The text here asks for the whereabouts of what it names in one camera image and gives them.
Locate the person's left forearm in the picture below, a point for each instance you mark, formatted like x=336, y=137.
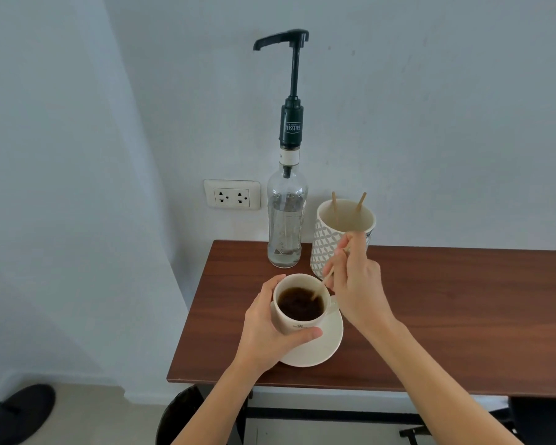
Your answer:
x=215, y=403

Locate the black chair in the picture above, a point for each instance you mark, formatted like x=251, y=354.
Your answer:
x=537, y=419

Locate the clear glass syrup bottle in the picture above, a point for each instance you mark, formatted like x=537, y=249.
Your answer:
x=286, y=217

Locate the black pump dispenser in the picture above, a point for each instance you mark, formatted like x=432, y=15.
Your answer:
x=291, y=87

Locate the wooden stir stick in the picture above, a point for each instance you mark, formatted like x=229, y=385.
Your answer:
x=326, y=278
x=361, y=201
x=334, y=201

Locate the brown wooden table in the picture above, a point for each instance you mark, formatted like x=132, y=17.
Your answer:
x=445, y=319

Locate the black stool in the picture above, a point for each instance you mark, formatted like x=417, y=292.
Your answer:
x=180, y=417

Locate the person's right hand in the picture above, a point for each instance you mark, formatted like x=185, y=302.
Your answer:
x=359, y=291

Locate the person's right fingers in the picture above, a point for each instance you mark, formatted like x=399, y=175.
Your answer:
x=345, y=259

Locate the white patterned ceramic jar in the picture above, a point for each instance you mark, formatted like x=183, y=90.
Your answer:
x=326, y=240

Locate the white coffee cup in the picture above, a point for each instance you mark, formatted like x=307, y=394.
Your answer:
x=301, y=305

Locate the person's right forearm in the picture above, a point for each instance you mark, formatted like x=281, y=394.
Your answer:
x=440, y=389

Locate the black round stand base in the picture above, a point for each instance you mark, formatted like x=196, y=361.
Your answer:
x=21, y=414

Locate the white wall power socket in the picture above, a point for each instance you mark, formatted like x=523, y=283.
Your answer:
x=232, y=194

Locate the person's left hand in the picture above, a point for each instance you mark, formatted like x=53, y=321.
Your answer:
x=259, y=333

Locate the white saucer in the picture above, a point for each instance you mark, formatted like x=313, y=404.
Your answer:
x=319, y=347

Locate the person's left thumb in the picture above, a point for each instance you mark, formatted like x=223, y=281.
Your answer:
x=301, y=336

